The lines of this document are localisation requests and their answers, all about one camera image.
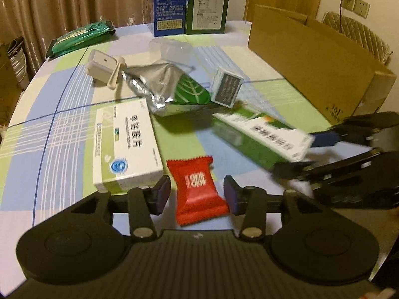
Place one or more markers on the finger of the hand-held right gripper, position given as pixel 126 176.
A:
pixel 343 177
pixel 325 139

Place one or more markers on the green wipes packet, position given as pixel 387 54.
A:
pixel 81 37

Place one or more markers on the clear plastic box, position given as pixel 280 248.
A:
pixel 171 51

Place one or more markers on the green carton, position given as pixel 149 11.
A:
pixel 209 6

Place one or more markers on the white striped bag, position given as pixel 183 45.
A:
pixel 18 65

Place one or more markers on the beige speckled spoon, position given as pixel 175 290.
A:
pixel 112 79

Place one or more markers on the green and white medicine box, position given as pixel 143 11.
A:
pixel 265 137

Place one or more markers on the quilted beige chair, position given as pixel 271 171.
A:
pixel 364 34

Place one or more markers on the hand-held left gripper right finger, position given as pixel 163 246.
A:
pixel 230 193

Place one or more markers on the small dark labelled box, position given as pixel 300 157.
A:
pixel 227 88

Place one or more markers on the blue milk carton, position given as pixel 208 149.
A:
pixel 170 6

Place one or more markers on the empty wall socket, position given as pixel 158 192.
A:
pixel 362 7

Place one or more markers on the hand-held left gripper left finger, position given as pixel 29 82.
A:
pixel 162 193

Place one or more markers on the wall socket with plug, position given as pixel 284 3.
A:
pixel 348 2

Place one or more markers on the red candy packet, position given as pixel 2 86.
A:
pixel 196 187

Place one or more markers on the beige curtain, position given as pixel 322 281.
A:
pixel 62 0

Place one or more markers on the dark printed cardboard carton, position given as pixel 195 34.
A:
pixel 6 84

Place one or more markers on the silver foil bag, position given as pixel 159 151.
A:
pixel 156 84

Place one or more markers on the small white lidded container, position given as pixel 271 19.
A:
pixel 99 64

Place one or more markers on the checked tablecloth desktop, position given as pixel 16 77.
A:
pixel 62 130

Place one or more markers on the brown cardboard box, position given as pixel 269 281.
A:
pixel 311 62

